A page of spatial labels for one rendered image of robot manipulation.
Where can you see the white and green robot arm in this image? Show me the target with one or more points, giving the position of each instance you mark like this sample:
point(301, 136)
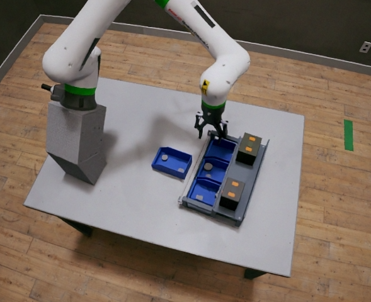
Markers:
point(64, 61)

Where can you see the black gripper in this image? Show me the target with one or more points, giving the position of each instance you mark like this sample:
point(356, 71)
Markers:
point(222, 134)

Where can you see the grey metal shelf rack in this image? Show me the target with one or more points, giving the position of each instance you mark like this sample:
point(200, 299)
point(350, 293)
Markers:
point(236, 170)

